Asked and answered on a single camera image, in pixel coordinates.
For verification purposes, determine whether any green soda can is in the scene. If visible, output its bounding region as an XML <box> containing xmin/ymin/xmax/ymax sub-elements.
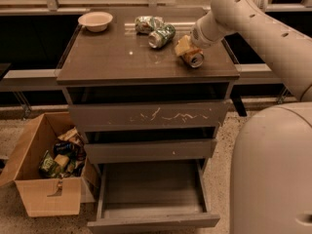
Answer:
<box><xmin>148</xmin><ymin>24</ymin><xmax>176</xmax><ymax>49</ymax></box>

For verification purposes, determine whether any grey drawer cabinet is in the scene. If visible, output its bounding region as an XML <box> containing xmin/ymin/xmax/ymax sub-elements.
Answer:
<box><xmin>56</xmin><ymin>6</ymin><xmax>241</xmax><ymax>168</ymax></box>

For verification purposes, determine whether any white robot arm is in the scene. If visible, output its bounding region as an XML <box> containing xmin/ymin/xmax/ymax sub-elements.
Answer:
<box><xmin>175</xmin><ymin>0</ymin><xmax>312</xmax><ymax>234</ymax></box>

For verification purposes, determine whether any grey top drawer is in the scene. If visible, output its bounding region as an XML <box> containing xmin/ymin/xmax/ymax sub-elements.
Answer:
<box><xmin>69</xmin><ymin>101</ymin><xmax>228</xmax><ymax>133</ymax></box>

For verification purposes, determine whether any beige paper bowl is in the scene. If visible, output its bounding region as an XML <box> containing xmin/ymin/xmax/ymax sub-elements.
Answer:
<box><xmin>78</xmin><ymin>12</ymin><xmax>113</xmax><ymax>32</ymax></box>

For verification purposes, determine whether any cardboard box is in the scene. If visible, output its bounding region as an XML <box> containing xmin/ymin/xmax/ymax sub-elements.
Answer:
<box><xmin>0</xmin><ymin>112</ymin><xmax>99</xmax><ymax>217</ymax></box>

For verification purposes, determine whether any grey low bench ledge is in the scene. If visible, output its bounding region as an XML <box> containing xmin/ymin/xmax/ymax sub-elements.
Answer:
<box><xmin>0</xmin><ymin>63</ymin><xmax>282</xmax><ymax>92</ymax></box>

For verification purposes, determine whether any metal window rail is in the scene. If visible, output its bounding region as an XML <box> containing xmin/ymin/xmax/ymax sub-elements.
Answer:
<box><xmin>0</xmin><ymin>0</ymin><xmax>312</xmax><ymax>17</ymax></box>

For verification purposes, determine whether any dark blue can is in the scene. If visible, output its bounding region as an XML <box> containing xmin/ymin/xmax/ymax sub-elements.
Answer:
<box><xmin>54</xmin><ymin>142</ymin><xmax>74</xmax><ymax>155</ymax></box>

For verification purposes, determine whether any grey middle drawer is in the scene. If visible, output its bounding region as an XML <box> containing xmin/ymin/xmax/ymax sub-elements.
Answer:
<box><xmin>85</xmin><ymin>138</ymin><xmax>216</xmax><ymax>164</ymax></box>

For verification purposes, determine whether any crushed orange can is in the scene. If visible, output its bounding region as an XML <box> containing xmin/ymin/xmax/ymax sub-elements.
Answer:
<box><xmin>181</xmin><ymin>53</ymin><xmax>204</xmax><ymax>68</ymax></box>

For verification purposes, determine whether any green snack bag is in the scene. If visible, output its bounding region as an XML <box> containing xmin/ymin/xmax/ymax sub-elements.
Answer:
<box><xmin>39</xmin><ymin>151</ymin><xmax>63</xmax><ymax>178</ymax></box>

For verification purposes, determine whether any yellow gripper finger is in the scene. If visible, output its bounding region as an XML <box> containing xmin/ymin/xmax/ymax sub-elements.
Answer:
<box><xmin>186</xmin><ymin>48</ymin><xmax>203</xmax><ymax>55</ymax></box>
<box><xmin>175</xmin><ymin>35</ymin><xmax>191</xmax><ymax>57</ymax></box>

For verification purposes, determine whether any grey open bottom drawer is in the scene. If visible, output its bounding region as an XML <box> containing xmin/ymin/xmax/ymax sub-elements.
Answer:
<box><xmin>88</xmin><ymin>160</ymin><xmax>220</xmax><ymax>234</ymax></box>

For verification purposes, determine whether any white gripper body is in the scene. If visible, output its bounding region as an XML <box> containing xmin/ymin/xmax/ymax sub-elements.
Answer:
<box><xmin>190</xmin><ymin>12</ymin><xmax>227</xmax><ymax>49</ymax></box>

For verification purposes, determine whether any tan chip bag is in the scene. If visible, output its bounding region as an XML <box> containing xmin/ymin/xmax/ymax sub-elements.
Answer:
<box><xmin>58</xmin><ymin>128</ymin><xmax>84</xmax><ymax>146</ymax></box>

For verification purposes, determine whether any crushed green white can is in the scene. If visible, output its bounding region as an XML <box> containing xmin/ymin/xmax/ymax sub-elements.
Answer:
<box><xmin>135</xmin><ymin>16</ymin><xmax>164</xmax><ymax>34</ymax></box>

